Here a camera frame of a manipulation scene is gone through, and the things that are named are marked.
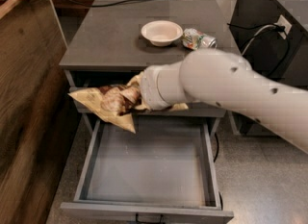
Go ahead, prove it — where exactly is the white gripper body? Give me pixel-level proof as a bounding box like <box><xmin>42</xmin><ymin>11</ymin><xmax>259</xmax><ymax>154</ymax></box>
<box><xmin>140</xmin><ymin>65</ymin><xmax>169</xmax><ymax>111</ymax></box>

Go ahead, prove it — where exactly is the brown chip bag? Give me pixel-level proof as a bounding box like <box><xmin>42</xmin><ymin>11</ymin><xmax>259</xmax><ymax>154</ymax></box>
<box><xmin>69</xmin><ymin>72</ymin><xmax>189</xmax><ymax>133</ymax></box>

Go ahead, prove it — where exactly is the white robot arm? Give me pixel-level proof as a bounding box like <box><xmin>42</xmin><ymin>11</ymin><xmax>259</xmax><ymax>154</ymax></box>
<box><xmin>140</xmin><ymin>48</ymin><xmax>308</xmax><ymax>153</ymax></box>

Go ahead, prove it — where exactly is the grey top drawer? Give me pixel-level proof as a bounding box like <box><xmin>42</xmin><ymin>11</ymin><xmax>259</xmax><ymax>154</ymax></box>
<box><xmin>69</xmin><ymin>87</ymin><xmax>226</xmax><ymax>117</ymax></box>

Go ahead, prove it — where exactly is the grey open middle drawer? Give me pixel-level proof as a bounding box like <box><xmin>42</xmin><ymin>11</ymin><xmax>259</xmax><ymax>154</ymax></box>
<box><xmin>61</xmin><ymin>115</ymin><xmax>234</xmax><ymax>224</ymax></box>

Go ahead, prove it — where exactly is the white bowl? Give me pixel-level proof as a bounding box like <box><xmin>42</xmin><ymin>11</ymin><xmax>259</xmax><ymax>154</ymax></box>
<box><xmin>141</xmin><ymin>20</ymin><xmax>183</xmax><ymax>47</ymax></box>

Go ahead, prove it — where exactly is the crushed soda can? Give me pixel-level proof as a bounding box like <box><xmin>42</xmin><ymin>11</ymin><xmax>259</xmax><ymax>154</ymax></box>
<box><xmin>181</xmin><ymin>28</ymin><xmax>218</xmax><ymax>50</ymax></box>

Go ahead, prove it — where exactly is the wooden panel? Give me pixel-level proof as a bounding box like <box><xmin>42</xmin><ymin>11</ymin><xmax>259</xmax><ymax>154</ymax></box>
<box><xmin>0</xmin><ymin>0</ymin><xmax>79</xmax><ymax>224</ymax></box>

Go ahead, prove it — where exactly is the white power cable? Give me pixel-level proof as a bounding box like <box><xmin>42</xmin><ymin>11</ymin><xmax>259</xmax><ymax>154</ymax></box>
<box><xmin>241</xmin><ymin>24</ymin><xmax>281</xmax><ymax>57</ymax></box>

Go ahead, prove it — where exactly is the black power cable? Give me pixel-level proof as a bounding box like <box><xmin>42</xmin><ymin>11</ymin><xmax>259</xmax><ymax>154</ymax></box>
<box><xmin>226</xmin><ymin>22</ymin><xmax>292</xmax><ymax>79</ymax></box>

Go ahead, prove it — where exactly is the white wall outlet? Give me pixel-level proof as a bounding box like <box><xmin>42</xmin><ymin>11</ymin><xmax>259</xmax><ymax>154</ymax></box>
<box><xmin>276</xmin><ymin>15</ymin><xmax>292</xmax><ymax>39</ymax></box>

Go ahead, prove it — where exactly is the black middle drawer handle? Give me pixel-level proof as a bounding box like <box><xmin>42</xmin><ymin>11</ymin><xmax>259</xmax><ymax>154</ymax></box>
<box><xmin>135</xmin><ymin>213</ymin><xmax>165</xmax><ymax>224</ymax></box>

